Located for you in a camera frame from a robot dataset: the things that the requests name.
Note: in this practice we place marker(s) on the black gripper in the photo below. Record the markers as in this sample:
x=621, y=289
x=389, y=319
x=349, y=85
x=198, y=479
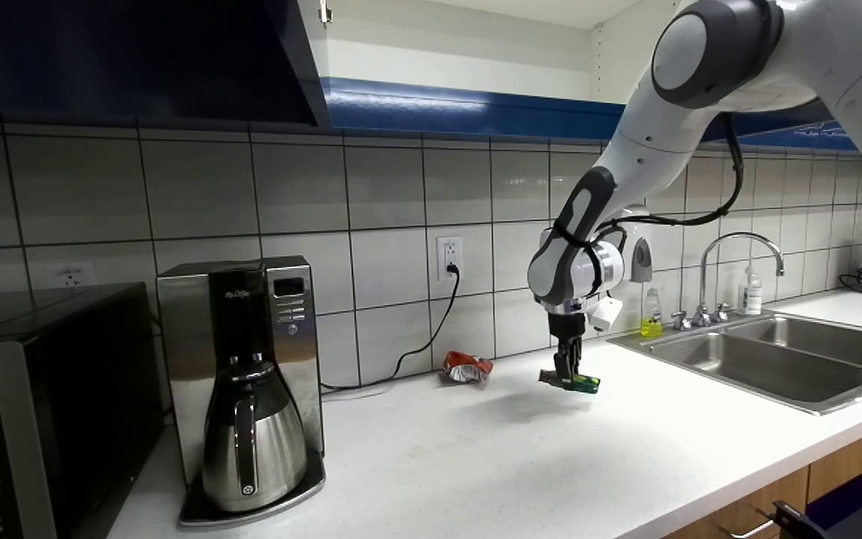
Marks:
x=568, y=334

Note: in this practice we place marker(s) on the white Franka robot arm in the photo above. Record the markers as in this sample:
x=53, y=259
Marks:
x=831, y=61

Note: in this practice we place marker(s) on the red snack packet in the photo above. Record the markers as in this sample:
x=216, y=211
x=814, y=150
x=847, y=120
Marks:
x=464, y=368

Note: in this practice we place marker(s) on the blue cabinet white interior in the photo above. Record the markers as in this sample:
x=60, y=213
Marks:
x=470, y=109

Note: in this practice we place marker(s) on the wooden base cabinet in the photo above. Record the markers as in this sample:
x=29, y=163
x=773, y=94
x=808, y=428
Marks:
x=852, y=458

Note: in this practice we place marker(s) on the metal cabinet hinge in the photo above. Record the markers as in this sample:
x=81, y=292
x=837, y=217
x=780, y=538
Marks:
x=325, y=9

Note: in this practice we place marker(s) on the yellow dish soap bottle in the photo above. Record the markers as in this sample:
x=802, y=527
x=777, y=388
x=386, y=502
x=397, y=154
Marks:
x=651, y=323

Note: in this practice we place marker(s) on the chrome sink faucet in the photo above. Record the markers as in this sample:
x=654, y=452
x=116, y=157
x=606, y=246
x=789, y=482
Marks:
x=705, y=286

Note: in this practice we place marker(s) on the small white bottle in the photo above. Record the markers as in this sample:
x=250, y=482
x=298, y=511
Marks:
x=752, y=296

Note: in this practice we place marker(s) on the stainless steel sink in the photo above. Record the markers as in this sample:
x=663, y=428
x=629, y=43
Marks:
x=770, y=364

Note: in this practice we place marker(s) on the black object below counter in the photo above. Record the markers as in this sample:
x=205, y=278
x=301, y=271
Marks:
x=801, y=524

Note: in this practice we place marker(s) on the black steel coffee maker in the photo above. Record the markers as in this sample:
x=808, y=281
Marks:
x=286, y=329

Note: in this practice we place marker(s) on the steel coffee carafe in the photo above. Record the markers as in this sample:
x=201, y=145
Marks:
x=252, y=451

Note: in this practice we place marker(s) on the black microwave oven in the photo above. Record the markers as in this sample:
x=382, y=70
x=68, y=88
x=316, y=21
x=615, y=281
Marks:
x=74, y=398

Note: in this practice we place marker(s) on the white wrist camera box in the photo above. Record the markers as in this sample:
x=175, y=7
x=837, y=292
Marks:
x=606, y=313

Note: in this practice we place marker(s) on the white wall soap dispenser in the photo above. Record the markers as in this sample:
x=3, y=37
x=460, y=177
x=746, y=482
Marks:
x=642, y=261

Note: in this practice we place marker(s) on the white wall power outlet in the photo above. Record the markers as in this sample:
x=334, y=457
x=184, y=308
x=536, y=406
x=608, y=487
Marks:
x=449, y=255
x=74, y=275

